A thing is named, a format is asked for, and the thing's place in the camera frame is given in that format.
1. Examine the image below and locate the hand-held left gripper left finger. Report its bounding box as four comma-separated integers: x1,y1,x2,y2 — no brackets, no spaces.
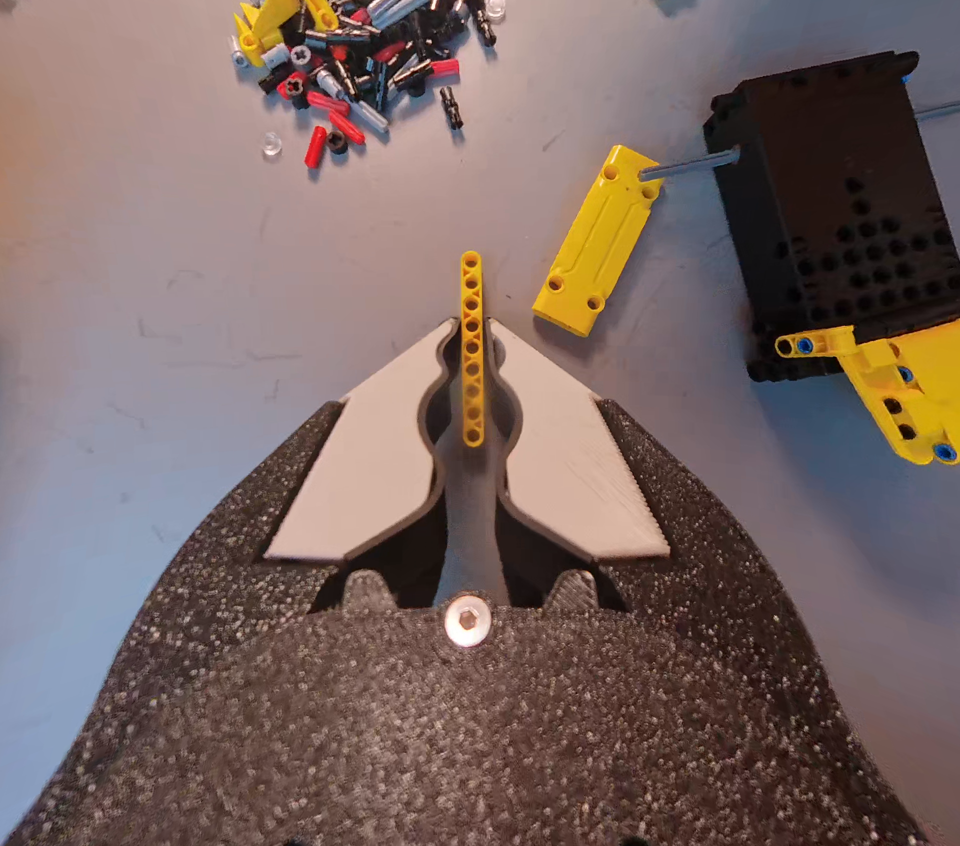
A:
264,317,460,562

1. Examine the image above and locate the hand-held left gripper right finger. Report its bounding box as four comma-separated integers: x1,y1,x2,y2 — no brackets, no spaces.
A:
487,317,672,561

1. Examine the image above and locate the long yellow building beam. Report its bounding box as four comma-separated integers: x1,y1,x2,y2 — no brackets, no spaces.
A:
459,251,485,448

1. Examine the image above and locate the pile of small building parts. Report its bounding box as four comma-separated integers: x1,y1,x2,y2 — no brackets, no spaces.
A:
228,0,507,171

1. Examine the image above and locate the grey desk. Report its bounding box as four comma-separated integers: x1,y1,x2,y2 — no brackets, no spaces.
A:
0,0,960,846

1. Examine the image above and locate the yellow building panel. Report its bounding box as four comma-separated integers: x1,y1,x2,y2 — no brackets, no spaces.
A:
532,144,666,339

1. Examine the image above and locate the thin grey axle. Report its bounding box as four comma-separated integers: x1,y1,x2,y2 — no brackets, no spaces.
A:
639,102,960,181

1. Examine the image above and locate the yellow black toy robot body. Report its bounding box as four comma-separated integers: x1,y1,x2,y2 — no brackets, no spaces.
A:
702,51,960,466

